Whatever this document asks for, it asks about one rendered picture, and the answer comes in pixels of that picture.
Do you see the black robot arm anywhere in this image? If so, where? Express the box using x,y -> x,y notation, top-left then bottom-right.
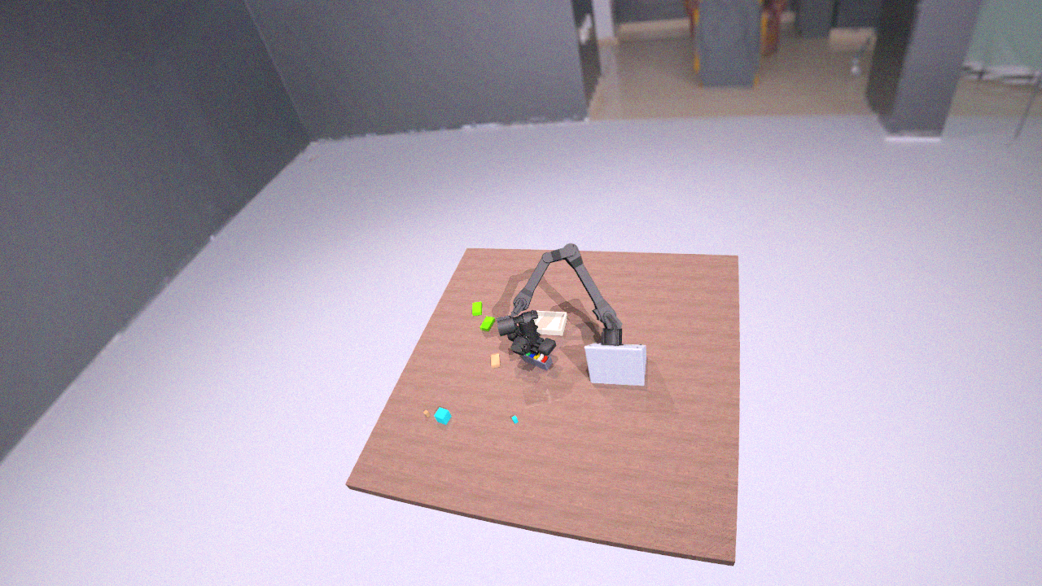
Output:
497,243 -> 624,356

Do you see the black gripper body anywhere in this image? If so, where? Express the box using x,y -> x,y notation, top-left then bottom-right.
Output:
507,325 -> 556,356

